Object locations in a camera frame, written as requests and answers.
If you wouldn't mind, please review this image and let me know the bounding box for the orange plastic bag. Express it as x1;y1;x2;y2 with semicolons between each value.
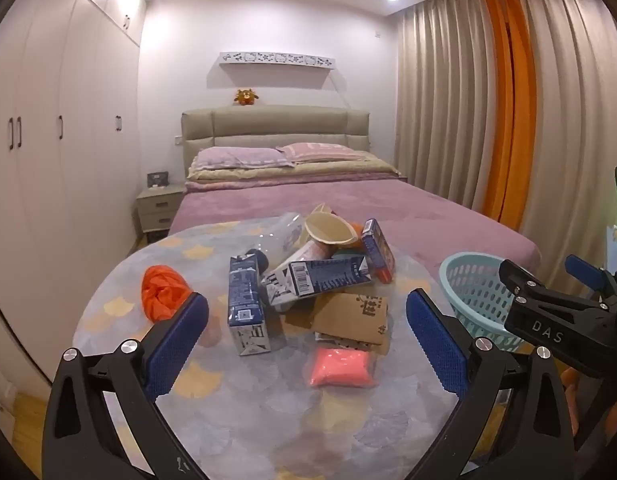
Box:
140;266;192;323

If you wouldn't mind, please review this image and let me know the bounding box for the blue milk carton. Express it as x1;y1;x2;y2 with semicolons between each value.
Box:
263;255;373;312
227;249;270;356

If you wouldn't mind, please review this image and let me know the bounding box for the brown paper bag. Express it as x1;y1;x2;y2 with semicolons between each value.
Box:
281;292;390;356

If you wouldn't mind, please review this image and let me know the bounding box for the pink tissue packet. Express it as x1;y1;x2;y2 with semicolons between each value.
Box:
308;348;375;388

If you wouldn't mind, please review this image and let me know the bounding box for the blue red snack box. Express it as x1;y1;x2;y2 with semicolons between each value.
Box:
361;218;395;284

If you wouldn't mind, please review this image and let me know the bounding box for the clear plastic water bottle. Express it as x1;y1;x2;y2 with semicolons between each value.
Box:
246;212;304;274

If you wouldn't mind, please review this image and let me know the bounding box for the orange paper cup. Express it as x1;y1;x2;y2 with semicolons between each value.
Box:
304;211;362;249

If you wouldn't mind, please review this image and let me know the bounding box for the white pink-label drink bottle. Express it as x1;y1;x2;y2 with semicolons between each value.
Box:
288;240;336;262

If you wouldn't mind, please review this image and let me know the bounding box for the light blue plastic basket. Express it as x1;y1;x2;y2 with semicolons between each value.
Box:
439;252;522;352

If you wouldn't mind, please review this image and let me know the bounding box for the patterned round tablecloth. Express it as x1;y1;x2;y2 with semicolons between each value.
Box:
73;219;457;479

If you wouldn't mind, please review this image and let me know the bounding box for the bed with pink cover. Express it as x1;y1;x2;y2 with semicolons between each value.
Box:
170;167;541;275

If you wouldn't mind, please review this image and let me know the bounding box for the orange curtain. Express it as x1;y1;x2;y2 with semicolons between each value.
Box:
482;0;537;231

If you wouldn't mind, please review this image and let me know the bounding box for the beige bedside table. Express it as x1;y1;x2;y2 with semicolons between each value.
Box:
136;184;186;244

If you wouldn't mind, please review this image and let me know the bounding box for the beige curtain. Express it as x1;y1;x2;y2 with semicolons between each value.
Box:
397;0;617;292

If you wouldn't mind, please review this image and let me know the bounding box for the purple pillow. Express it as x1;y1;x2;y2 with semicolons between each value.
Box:
190;146;294;171

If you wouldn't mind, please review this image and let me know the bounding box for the folded beige quilt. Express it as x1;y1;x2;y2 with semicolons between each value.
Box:
188;154;400;183

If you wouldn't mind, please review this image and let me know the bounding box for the pink pillow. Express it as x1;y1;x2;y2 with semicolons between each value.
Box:
278;142;365;164

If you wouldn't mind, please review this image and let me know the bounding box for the beige padded headboard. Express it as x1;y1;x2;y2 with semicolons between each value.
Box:
180;105;371;169

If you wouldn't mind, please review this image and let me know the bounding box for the orange plush toy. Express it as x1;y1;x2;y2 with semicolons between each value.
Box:
234;89;258;106

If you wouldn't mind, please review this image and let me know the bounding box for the white built-in wardrobe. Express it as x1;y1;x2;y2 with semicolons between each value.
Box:
0;0;146;378

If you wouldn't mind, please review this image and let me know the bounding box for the small black picture frame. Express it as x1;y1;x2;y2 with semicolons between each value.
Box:
147;171;170;188

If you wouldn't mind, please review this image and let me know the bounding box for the white decorated wall shelf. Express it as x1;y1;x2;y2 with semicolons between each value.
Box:
217;51;336;70

